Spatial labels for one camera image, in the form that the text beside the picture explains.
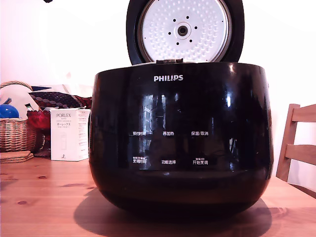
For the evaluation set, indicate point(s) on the black rice cooker lid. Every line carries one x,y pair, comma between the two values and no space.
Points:
185,29

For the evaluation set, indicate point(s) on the black rice cooker body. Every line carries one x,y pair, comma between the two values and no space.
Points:
172,111

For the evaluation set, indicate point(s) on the white Porlex carton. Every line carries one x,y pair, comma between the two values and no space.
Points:
66,138

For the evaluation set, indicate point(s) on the dark patterned cloth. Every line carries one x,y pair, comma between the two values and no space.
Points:
56,98

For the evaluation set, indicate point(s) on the light wooden chair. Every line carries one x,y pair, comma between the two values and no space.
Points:
286,148

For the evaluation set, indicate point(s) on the blue ball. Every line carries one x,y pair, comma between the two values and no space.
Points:
8,112

